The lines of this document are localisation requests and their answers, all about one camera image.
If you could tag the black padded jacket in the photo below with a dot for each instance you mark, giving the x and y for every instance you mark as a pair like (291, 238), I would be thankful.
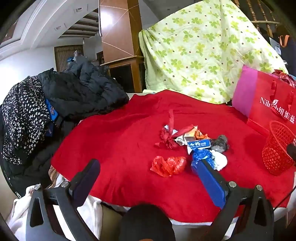
(87, 88)

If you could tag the wooden pillar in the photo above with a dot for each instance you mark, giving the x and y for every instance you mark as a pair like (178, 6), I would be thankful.
(115, 34)

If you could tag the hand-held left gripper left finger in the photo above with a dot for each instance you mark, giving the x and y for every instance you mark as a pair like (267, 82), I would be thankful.
(86, 179)

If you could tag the blue toothpaste box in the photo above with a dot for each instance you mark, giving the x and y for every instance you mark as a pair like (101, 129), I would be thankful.
(197, 145)

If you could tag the orange snack wrapper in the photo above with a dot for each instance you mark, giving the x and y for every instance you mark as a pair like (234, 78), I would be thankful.
(200, 134)

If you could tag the red paper gift bag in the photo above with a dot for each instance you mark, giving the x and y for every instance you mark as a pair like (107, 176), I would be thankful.
(261, 92)

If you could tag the white tissue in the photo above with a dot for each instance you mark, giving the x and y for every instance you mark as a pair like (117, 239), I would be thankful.
(219, 161)

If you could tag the red blanket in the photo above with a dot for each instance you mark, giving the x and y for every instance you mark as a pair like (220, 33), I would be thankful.
(115, 150)

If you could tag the small white wrapper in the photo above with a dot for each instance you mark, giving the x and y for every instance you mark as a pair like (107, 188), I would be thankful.
(167, 128)

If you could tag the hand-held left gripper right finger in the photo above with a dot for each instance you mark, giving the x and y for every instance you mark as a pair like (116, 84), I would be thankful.
(212, 185)

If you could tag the blue foil wrapper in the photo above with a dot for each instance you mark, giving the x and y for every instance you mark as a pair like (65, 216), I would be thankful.
(201, 155)

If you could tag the grey foil ball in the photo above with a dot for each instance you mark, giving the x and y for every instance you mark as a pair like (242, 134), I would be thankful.
(219, 143)

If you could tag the wooden lattice door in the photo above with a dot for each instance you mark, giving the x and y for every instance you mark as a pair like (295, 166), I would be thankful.
(67, 55)

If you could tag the wooden counter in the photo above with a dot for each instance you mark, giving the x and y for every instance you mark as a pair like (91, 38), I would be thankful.
(124, 69)

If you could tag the white cloth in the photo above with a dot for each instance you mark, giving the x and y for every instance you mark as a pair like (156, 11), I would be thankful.
(20, 208)

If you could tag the wooden stair railing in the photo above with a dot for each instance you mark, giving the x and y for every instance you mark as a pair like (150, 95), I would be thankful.
(252, 11)

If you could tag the striped cloth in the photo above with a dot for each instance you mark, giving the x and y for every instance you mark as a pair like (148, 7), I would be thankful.
(54, 175)

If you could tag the red ribbon bow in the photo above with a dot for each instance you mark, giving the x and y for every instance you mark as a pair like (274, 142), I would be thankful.
(170, 140)

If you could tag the green clover print quilt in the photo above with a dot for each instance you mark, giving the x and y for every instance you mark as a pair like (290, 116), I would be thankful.
(196, 46)

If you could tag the red plastic mesh basket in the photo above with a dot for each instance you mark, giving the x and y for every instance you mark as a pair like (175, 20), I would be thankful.
(275, 153)

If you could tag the black white dotted jacket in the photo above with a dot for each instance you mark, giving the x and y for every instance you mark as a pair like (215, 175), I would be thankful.
(23, 115)

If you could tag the shiny red plastic bag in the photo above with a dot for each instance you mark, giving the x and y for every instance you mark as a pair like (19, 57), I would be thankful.
(283, 76)

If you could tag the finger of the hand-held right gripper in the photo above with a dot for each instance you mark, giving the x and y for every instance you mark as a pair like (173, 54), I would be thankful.
(292, 153)

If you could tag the red white carton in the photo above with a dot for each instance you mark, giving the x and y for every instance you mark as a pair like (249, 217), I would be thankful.
(185, 130)

